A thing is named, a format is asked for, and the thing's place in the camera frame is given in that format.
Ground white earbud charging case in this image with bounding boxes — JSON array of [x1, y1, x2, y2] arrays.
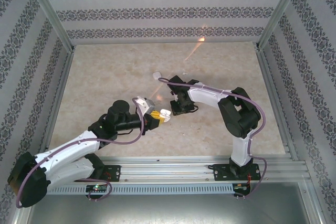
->
[[159, 108, 173, 120]]

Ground left small circuit board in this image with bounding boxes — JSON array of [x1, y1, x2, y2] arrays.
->
[[86, 184, 109, 193]]

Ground grey metal sheet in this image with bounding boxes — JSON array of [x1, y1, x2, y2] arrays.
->
[[26, 182, 318, 224]]

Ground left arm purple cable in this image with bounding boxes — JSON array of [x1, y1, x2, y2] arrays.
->
[[15, 98, 147, 209]]

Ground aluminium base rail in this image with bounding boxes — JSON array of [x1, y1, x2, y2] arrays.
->
[[60, 155, 308, 183]]

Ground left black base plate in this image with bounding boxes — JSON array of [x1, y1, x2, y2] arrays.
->
[[101, 165, 121, 183]]

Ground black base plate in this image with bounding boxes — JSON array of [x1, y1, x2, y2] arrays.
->
[[101, 165, 121, 183], [212, 163, 262, 182]]

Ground left aluminium side rail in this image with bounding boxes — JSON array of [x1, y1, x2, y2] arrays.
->
[[13, 45, 77, 224]]

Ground aluminium side rail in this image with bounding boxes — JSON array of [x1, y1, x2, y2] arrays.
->
[[13, 45, 77, 224], [254, 41, 326, 224]]

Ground white slotted cable duct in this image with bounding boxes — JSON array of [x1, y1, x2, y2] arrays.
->
[[49, 183, 237, 196]]

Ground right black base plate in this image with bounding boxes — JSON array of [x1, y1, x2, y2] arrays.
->
[[212, 163, 262, 182]]

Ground right aluminium side rail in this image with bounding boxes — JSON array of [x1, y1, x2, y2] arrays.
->
[[254, 41, 326, 224]]

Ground left aluminium frame post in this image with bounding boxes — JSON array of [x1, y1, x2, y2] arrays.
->
[[20, 0, 76, 51]]

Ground aluminium frame post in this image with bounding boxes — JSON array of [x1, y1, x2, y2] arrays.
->
[[20, 0, 76, 51], [258, 0, 307, 49]]

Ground right aluminium frame post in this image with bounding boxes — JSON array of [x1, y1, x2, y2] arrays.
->
[[258, 0, 307, 49]]

